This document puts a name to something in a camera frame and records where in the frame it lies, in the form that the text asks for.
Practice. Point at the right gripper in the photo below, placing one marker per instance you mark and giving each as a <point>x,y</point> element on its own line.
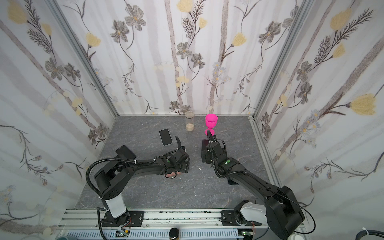
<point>212,149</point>

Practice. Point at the pink plastic goblet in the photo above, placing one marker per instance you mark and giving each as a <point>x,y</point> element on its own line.
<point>211,121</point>

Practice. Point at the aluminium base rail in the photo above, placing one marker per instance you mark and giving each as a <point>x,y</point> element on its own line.
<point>155,224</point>

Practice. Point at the black purple-edged phone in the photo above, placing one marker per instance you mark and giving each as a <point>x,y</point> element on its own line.
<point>166,137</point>

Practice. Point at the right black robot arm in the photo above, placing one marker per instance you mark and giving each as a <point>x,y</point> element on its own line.
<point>283,213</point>

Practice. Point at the black phone at right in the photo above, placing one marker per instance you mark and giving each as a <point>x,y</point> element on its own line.
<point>230,182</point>

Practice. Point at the clear jar with grains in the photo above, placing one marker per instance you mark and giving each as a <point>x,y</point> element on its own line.
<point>189,115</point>

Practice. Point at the salmon pink phone case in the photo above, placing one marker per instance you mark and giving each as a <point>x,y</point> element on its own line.
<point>173,175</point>

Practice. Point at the black round knob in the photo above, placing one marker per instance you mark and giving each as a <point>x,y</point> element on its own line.
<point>174,234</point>

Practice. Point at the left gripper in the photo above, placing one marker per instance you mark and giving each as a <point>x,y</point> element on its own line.
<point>185,169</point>

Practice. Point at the blue-edged black phone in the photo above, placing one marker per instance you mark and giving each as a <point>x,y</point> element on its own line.
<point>205,145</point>

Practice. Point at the black phone case at left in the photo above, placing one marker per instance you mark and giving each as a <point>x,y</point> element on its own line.
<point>124,152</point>

